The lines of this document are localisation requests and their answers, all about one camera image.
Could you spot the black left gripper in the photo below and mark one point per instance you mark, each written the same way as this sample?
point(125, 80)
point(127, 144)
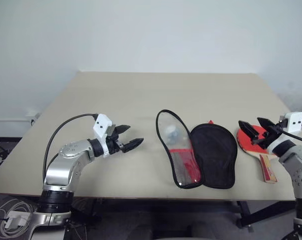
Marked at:
point(114, 145)

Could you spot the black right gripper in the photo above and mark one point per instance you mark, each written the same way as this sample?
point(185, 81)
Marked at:
point(268, 140)

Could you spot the red table tennis paddle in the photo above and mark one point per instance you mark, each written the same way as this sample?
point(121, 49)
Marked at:
point(268, 168)

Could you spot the black and red paddle case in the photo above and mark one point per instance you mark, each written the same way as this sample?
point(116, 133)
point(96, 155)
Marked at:
point(213, 155)

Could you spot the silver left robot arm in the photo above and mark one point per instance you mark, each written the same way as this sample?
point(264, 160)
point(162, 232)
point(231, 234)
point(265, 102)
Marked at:
point(58, 172)

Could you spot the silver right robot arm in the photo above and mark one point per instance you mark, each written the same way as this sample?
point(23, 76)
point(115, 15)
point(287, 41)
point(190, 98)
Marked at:
point(296, 160)

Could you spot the white power adapter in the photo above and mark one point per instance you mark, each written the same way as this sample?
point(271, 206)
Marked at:
point(15, 219)

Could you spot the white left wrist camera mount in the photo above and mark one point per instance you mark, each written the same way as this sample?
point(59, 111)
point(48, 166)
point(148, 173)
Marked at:
point(102, 123)

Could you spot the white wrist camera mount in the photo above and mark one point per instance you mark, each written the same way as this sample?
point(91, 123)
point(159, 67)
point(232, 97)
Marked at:
point(102, 123)
point(294, 120)

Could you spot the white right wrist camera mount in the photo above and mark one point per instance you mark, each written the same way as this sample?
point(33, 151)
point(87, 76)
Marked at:
point(294, 120)

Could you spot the white wall socket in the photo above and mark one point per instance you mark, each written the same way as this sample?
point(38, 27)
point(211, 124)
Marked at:
point(31, 116)

